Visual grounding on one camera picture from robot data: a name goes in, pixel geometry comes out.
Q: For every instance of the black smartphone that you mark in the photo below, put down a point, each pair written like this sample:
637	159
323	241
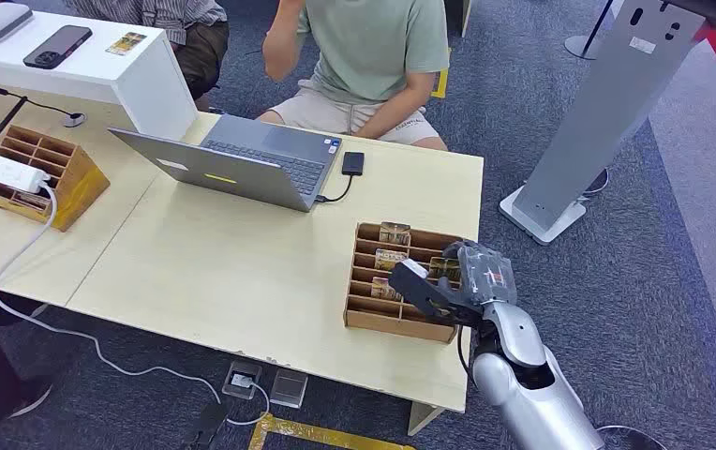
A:
58	46

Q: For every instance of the brown card hotel print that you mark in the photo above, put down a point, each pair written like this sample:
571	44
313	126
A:
390	259

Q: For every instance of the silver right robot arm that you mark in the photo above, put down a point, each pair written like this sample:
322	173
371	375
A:
535	391

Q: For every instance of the black pole round base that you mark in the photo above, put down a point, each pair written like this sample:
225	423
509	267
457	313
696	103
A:
583	44

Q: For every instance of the grey open laptop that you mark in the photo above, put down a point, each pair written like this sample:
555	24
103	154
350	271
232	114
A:
221	171

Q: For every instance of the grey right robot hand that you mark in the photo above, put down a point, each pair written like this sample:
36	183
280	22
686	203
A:
487	273

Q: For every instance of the yellow floor tape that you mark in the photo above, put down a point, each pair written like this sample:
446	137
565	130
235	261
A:
308	435

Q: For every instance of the brown patterned card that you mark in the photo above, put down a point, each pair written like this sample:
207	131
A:
444	268
126	43
385	289
394	233

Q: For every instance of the white desk riser shelf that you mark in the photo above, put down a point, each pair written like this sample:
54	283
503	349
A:
147	87

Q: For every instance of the floor socket box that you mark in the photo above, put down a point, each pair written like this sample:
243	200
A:
242	379

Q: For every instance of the black external drive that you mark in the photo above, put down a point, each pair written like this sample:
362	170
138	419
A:
352	163

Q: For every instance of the floor socket lid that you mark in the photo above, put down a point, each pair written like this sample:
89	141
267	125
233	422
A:
288	388

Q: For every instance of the grey kiosk stand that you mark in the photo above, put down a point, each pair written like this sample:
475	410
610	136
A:
606	105

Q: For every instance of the wooden card organizer box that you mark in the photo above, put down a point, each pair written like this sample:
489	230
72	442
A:
395	326
78	186

